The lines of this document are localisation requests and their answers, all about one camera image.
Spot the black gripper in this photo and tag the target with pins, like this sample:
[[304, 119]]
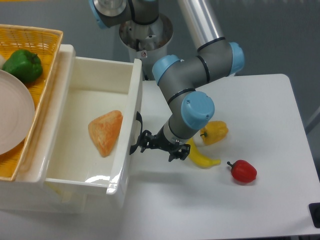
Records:
[[166, 141]]

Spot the white top drawer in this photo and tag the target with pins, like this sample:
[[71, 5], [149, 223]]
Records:
[[97, 87]]

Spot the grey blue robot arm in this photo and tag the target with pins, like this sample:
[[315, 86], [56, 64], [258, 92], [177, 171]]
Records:
[[179, 79]]

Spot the white drawer cabinet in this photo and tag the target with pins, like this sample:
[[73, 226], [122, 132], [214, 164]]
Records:
[[30, 191]]

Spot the yellow banana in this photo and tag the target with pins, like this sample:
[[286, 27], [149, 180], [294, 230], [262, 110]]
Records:
[[199, 159]]

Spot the yellow bell pepper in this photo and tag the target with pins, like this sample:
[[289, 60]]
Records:
[[213, 132]]

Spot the orange triangular bread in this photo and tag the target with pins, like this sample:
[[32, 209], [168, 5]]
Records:
[[105, 130]]

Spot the red bell pepper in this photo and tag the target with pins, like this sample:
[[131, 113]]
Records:
[[242, 171]]

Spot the beige round plate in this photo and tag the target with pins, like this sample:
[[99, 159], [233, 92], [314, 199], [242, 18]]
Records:
[[17, 110]]

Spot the yellow woven basket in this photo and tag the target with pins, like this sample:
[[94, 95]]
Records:
[[46, 44]]

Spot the green bell pepper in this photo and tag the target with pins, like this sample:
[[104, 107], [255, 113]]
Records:
[[24, 65]]

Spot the black device at edge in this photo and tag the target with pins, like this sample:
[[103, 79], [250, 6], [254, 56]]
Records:
[[314, 209]]

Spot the white object in basket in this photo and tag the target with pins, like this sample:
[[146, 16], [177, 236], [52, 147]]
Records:
[[2, 61]]

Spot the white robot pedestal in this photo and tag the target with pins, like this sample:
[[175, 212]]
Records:
[[147, 42]]

